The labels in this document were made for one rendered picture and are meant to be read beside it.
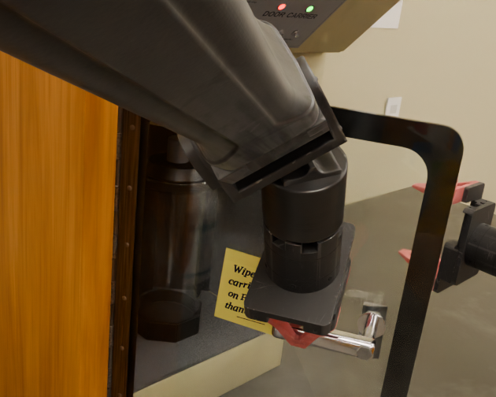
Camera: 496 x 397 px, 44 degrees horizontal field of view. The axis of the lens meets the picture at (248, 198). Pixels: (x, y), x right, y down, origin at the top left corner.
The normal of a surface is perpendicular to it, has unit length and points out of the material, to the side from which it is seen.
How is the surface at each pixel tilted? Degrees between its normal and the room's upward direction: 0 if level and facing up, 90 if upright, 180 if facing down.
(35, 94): 90
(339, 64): 90
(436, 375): 0
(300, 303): 27
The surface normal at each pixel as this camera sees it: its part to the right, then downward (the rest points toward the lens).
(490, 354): 0.11, -0.94
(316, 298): -0.05, -0.71
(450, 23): 0.70, 0.31
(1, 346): -0.71, 0.16
